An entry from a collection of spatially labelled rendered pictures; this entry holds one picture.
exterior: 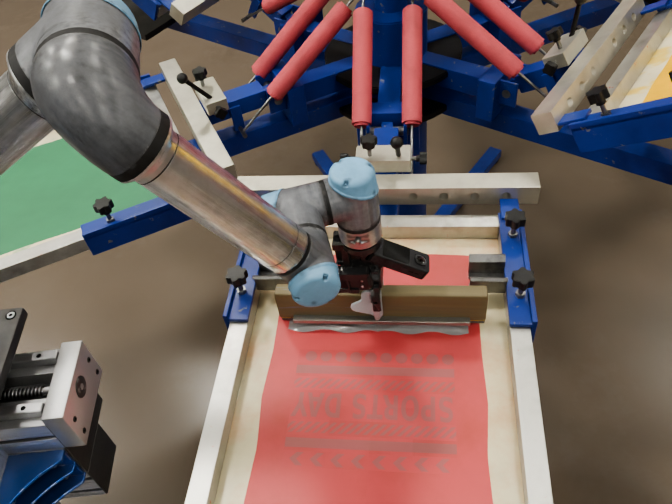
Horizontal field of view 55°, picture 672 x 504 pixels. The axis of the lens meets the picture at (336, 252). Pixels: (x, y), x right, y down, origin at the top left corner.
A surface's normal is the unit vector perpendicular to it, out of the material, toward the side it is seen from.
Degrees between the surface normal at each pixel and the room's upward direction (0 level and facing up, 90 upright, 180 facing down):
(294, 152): 0
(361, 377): 0
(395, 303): 90
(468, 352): 0
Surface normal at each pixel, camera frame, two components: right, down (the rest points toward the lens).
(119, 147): 0.22, 0.49
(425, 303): -0.09, 0.74
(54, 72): -0.24, -0.05
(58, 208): -0.10, -0.67
